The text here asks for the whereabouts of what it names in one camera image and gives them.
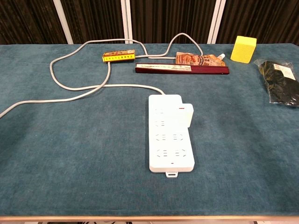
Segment white plug adapter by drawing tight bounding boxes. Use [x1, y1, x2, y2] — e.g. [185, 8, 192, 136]
[178, 103, 194, 128]

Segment yellow sponge cube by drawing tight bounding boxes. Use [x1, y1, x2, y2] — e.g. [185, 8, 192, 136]
[230, 35, 257, 64]

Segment orange spouted sauce pouch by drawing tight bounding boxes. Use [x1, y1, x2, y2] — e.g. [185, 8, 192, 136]
[175, 51, 227, 67]

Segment white power strip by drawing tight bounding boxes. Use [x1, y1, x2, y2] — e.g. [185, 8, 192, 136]
[148, 94, 196, 178]

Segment small yellow red box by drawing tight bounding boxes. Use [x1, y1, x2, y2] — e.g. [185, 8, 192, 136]
[102, 49, 136, 63]

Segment black socks in plastic bag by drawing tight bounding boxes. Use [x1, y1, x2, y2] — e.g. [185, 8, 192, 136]
[253, 58, 299, 108]

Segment grey power strip cable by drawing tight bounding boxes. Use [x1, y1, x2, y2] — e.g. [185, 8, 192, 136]
[0, 32, 203, 119]

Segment teal table cloth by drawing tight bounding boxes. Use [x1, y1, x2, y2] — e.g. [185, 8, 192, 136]
[0, 43, 299, 217]

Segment white screen frame post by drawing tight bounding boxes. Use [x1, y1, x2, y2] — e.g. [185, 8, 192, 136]
[121, 0, 133, 44]
[53, 0, 74, 44]
[207, 0, 227, 44]

